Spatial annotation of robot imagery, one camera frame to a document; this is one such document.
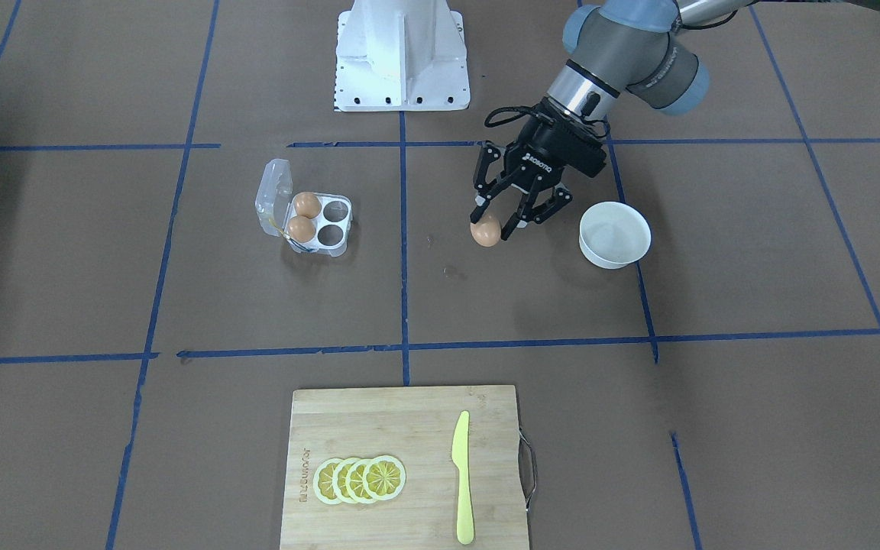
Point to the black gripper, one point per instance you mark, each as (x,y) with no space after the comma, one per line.
(543,156)

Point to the brown egg from bowl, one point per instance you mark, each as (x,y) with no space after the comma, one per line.
(487,232)

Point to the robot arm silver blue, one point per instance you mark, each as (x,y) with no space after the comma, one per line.
(615,48)

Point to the clear plastic egg box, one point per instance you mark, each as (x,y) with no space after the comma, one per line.
(274,206)

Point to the brown egg in box rear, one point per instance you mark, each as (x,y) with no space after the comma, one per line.
(307,204)

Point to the brown egg in box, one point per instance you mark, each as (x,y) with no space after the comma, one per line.
(307,204)
(301,228)

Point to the brown egg in box front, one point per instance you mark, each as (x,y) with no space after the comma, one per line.
(301,228)

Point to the white ceramic bowl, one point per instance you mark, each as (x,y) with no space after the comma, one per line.
(612,235)

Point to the yellow plastic knife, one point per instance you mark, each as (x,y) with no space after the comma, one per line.
(464,509)

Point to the bamboo cutting board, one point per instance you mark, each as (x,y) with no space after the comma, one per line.
(405,468)

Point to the lemon slice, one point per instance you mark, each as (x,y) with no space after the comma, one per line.
(324,482)
(354,482)
(340,483)
(385,477)

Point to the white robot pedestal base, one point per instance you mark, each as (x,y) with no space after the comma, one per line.
(401,56)

